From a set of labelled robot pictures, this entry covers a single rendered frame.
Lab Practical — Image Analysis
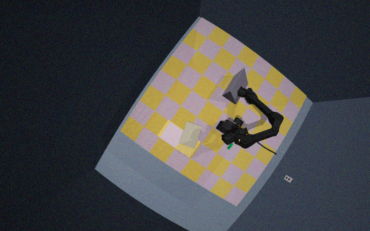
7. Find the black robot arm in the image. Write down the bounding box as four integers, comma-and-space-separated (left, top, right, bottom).
221, 86, 284, 149

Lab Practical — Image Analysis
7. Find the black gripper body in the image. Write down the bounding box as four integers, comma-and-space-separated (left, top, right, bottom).
231, 117, 243, 131

